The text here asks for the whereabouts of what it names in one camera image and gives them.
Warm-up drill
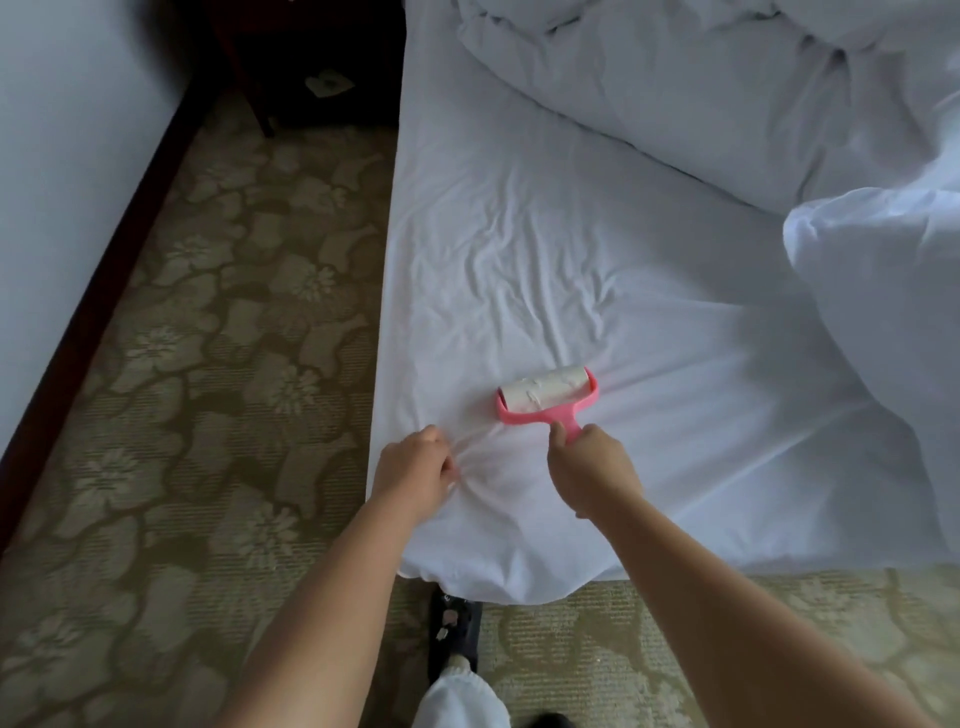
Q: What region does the person's right hand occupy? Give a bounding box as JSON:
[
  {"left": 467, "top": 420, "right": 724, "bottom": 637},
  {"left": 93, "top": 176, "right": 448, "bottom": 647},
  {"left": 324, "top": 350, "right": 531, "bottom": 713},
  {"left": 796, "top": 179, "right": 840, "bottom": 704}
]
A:
[{"left": 546, "top": 423, "right": 647, "bottom": 521}]

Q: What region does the person's left hand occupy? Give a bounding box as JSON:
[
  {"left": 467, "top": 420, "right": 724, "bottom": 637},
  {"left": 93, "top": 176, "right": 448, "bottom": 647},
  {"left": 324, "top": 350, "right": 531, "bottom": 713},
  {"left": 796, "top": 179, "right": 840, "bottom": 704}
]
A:
[{"left": 369, "top": 424, "right": 462, "bottom": 527}]

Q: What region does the pink lint roller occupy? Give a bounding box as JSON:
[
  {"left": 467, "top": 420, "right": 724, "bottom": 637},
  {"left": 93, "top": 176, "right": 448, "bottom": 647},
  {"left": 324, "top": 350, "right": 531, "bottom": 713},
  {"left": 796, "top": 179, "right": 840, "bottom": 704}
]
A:
[{"left": 495, "top": 364, "right": 602, "bottom": 444}]

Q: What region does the white bed sheet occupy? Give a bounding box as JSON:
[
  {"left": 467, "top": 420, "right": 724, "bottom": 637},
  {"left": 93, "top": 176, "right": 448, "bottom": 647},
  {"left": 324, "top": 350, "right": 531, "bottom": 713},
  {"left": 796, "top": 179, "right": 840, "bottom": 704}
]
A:
[{"left": 364, "top": 0, "right": 960, "bottom": 606}]

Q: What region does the white pillow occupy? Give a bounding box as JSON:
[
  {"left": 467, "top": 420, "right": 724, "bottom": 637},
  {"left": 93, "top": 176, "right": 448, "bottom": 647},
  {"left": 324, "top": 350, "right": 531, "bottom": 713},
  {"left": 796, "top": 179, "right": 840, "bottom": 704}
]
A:
[{"left": 783, "top": 180, "right": 960, "bottom": 560}]

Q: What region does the person's right forearm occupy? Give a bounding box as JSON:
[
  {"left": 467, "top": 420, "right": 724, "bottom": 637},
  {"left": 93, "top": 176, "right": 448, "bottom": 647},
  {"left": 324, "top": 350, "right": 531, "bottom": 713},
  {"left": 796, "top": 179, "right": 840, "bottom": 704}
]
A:
[{"left": 592, "top": 495, "right": 939, "bottom": 728}]

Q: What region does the person's left forearm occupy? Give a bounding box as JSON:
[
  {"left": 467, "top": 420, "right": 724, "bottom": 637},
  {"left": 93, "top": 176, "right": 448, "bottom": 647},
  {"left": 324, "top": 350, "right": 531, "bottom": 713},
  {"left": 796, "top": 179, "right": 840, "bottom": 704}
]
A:
[{"left": 217, "top": 495, "right": 437, "bottom": 728}]

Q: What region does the person's black left shoe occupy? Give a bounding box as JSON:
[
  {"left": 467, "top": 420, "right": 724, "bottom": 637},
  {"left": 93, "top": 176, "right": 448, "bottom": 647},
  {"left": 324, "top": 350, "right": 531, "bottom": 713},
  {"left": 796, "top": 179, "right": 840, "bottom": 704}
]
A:
[{"left": 429, "top": 588, "right": 485, "bottom": 680}]

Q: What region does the white paper under nightstand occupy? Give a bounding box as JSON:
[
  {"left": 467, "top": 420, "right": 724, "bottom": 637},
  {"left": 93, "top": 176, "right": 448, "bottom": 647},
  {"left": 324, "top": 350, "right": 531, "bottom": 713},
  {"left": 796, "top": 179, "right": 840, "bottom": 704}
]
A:
[{"left": 304, "top": 70, "right": 359, "bottom": 102}]

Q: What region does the white duvet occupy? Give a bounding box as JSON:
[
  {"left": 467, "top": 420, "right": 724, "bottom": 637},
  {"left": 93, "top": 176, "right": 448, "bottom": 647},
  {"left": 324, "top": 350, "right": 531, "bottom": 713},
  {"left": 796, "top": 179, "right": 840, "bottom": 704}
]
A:
[{"left": 454, "top": 0, "right": 960, "bottom": 219}]

